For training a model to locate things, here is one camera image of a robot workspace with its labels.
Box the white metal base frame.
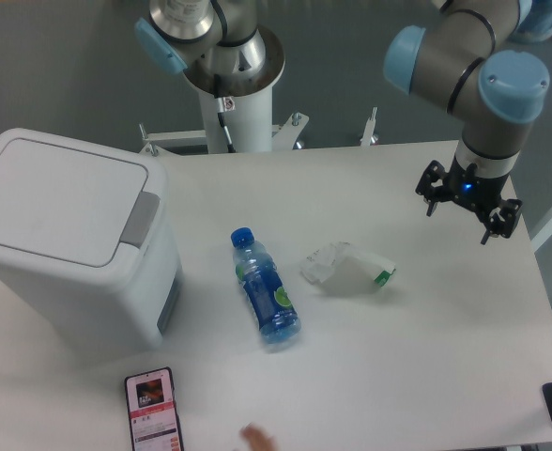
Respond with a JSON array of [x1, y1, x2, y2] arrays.
[[138, 106, 379, 157]]

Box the smartphone with red screen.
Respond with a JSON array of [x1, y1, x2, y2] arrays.
[[124, 366, 184, 451]]

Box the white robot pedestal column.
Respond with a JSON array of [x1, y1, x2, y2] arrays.
[[132, 0, 286, 154]]

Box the blurred human hand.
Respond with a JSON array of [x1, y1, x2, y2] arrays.
[[239, 424, 277, 451]]

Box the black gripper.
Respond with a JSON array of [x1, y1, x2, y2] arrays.
[[415, 156, 523, 244]]

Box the blue plastic water bottle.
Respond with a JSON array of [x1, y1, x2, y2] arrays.
[[231, 227, 301, 345]]

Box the blue plastic bag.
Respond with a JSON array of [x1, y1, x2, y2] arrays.
[[510, 0, 552, 43]]

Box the crumpled white paper wrapper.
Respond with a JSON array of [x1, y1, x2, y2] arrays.
[[300, 241, 397, 287]]

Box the white push-lid trash can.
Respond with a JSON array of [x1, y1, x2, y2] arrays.
[[0, 129, 183, 352]]

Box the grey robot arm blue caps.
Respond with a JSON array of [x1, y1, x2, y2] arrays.
[[383, 1, 550, 243]]

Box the black cable on pedestal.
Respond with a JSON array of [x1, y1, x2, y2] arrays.
[[211, 72, 238, 154]]

